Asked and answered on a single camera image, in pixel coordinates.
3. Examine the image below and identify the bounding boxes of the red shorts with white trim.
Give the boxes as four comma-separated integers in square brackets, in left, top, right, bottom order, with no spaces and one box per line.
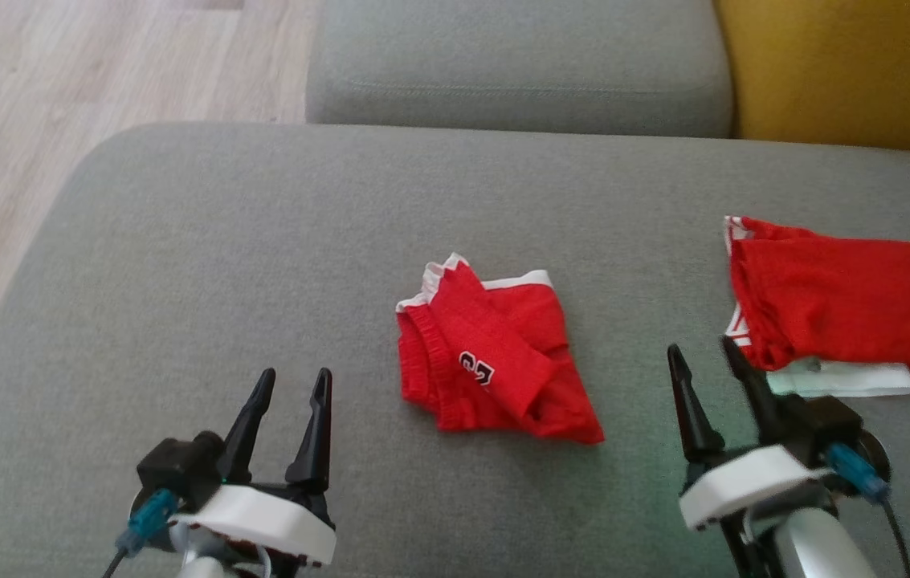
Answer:
[395,252,606,446]

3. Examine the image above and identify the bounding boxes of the grey sofa back cushion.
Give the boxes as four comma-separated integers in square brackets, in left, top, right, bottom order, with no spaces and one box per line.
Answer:
[305,0,736,138]

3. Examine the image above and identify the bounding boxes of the teal left cable connector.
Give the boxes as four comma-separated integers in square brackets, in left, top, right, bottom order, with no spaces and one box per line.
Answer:
[116,489,180,556]

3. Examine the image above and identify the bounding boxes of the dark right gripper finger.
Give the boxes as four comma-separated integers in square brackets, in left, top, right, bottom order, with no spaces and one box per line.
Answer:
[667,343,725,463]
[720,335,785,443]

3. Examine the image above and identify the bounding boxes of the teal cable connector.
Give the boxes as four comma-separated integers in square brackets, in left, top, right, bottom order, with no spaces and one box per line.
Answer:
[116,489,180,556]
[823,442,891,504]

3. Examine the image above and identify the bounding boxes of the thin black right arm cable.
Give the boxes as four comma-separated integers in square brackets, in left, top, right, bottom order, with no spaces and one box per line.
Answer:
[879,498,910,578]

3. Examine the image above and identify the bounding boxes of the teal right cable connector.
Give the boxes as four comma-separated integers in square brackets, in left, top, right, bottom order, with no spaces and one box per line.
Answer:
[823,442,891,504]

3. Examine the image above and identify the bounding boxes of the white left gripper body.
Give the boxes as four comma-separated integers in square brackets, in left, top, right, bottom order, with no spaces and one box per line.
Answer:
[169,482,337,578]

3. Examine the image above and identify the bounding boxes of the red and white basketball jersey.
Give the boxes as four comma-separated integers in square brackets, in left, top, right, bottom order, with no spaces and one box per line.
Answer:
[723,214,910,399]

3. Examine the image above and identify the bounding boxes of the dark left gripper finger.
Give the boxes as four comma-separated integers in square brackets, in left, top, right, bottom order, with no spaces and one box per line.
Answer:
[285,367,334,491]
[217,367,277,484]

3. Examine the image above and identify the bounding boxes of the yellow sofa cushion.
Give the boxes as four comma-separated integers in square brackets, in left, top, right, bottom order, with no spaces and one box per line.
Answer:
[712,0,910,158]

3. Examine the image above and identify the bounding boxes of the grey sofa seat cushion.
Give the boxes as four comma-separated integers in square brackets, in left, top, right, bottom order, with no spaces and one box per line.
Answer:
[0,121,910,578]

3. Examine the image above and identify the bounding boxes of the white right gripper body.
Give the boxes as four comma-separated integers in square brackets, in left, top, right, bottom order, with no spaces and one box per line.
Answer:
[679,443,833,578]

